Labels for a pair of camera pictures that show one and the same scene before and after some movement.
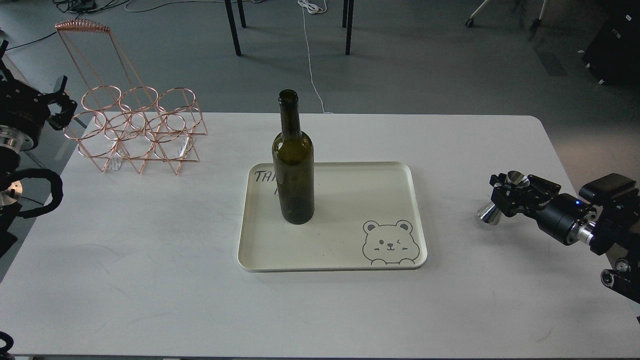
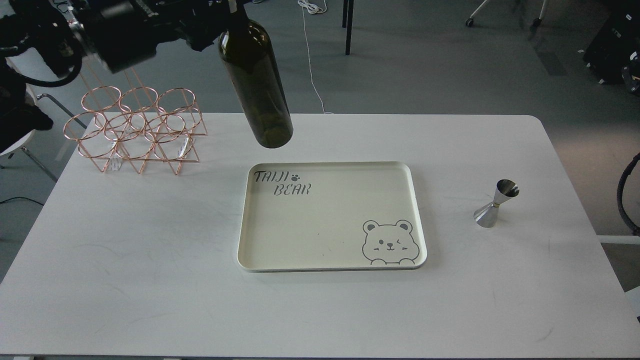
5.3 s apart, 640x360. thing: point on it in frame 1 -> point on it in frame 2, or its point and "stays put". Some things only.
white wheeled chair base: (469, 22) stays put
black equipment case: (613, 56) stays put
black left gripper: (23, 107) -> (125, 32)
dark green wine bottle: (293, 163) -> (250, 60)
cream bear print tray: (367, 215) stays put
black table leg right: (348, 9) stays put
